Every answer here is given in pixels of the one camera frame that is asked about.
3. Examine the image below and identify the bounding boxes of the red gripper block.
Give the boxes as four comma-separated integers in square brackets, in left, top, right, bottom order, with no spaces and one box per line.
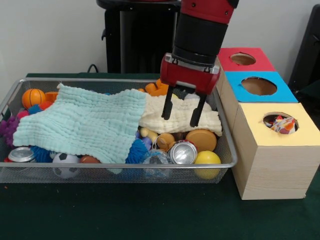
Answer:
[159,52,221,128]

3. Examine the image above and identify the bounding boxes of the cream waffle cloth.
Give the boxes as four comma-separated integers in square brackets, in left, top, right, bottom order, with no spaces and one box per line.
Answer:
[138,94,223,138]

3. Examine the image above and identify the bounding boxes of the crushed silver can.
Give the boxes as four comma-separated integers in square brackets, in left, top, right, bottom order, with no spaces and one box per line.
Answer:
[168,139,199,165]

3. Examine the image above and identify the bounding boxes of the small polka dot paper ball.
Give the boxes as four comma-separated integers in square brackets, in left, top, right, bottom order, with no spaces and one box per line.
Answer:
[269,115,299,135]

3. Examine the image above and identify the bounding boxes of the wooden box three round holes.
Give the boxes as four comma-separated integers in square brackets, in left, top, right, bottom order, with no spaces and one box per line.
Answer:
[214,46,315,201]

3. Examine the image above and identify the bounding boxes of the orange rubber toy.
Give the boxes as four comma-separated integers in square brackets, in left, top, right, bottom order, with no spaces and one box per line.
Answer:
[144,78,170,97]

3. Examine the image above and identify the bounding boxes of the crushed clear plastic bottle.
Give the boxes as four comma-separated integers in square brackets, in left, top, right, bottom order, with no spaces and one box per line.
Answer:
[141,147,174,180]

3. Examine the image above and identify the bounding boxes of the yellow ball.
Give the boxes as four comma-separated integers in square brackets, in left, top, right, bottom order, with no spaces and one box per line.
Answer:
[193,149,222,180]

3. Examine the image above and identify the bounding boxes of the dark green table cloth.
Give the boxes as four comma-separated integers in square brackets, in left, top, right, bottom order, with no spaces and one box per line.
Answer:
[0,72,320,240]

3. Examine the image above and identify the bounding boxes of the mint waffle cloth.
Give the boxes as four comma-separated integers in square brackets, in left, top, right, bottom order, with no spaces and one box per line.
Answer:
[11,83,148,165]

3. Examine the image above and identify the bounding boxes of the small soccer ball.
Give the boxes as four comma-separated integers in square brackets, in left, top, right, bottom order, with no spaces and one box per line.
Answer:
[51,152,81,180]

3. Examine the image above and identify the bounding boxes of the black upright panel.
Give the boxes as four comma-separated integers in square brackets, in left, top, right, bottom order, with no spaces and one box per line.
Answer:
[287,4,320,87]

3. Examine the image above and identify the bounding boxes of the orange toy basketball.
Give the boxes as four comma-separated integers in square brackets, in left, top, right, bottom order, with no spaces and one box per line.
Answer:
[21,88,47,110]

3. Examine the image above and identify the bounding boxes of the red and silver can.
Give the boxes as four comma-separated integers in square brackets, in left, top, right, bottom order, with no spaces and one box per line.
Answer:
[4,146,37,163]

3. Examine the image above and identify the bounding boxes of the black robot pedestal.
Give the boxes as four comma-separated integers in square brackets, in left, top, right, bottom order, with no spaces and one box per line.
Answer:
[96,0,188,75]

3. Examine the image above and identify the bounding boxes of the black cable loop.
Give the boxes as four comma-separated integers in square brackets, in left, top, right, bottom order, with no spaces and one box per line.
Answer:
[87,63,101,74]

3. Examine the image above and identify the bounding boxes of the silver wire mesh bin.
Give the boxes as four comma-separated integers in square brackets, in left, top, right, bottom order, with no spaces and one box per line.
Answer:
[0,77,239,185]

